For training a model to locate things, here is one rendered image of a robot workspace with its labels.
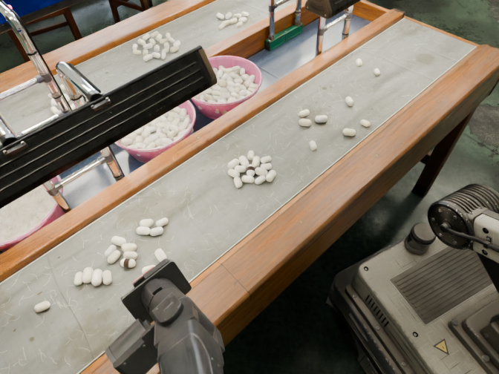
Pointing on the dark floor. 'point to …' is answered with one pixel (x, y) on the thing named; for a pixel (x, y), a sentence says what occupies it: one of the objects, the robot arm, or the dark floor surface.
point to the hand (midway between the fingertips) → (145, 278)
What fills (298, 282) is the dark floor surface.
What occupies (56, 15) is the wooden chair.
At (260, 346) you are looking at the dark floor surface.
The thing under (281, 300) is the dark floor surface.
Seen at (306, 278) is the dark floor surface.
